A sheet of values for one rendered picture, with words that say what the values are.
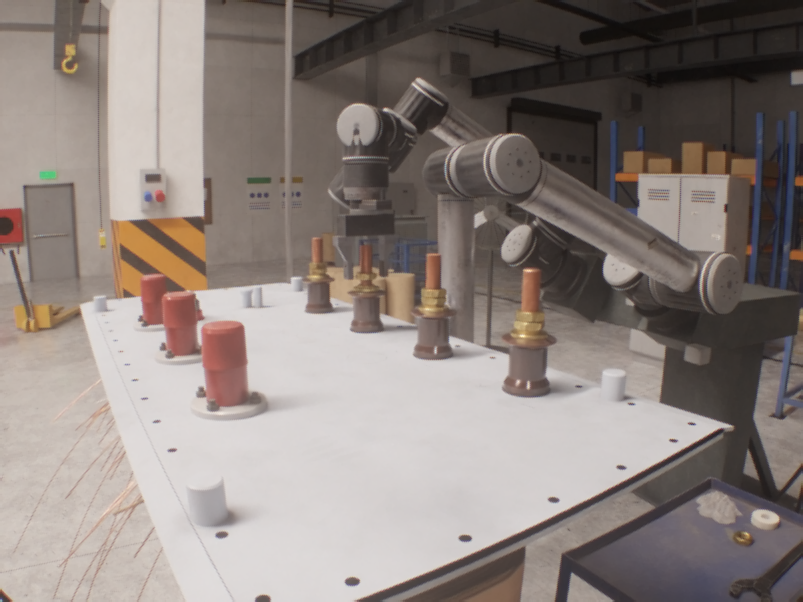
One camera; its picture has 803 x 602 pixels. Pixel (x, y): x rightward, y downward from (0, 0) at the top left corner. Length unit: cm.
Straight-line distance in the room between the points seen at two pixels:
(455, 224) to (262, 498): 108
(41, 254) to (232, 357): 1348
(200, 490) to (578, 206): 118
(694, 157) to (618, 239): 805
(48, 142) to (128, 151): 835
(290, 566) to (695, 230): 546
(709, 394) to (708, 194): 294
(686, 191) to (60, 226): 1248
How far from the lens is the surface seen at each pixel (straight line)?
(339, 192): 154
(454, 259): 158
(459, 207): 158
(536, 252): 260
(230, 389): 91
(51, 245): 1429
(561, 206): 149
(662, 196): 598
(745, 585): 144
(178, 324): 120
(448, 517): 63
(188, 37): 644
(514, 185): 138
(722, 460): 316
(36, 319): 856
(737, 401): 306
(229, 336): 88
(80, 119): 1446
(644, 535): 156
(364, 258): 138
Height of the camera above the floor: 169
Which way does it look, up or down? 10 degrees down
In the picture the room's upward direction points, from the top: straight up
